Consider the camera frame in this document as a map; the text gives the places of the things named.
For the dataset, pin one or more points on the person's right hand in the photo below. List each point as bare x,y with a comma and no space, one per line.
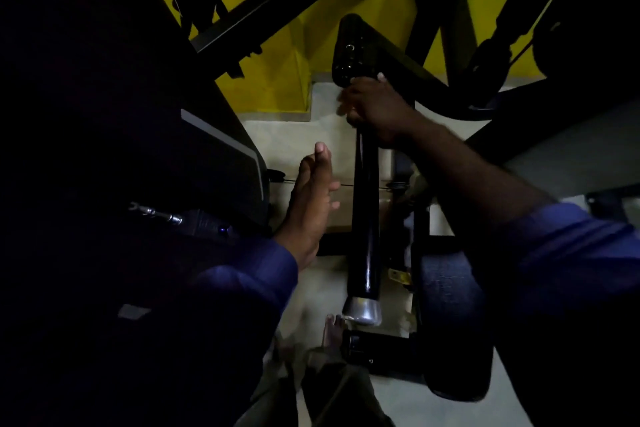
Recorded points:
380,106

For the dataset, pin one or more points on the person's left hand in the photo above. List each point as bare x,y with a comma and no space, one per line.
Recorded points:
310,206

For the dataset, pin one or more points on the person's right forearm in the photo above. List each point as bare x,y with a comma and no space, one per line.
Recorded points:
470,171

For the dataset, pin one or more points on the person's blue shirt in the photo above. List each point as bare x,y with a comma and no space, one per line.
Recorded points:
575,261

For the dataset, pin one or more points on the silver weight selector pin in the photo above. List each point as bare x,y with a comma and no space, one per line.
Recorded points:
155,214

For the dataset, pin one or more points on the black seat pad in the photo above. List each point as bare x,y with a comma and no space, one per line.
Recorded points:
450,301

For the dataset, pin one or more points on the black figure wall decal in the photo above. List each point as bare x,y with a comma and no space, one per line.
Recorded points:
195,1

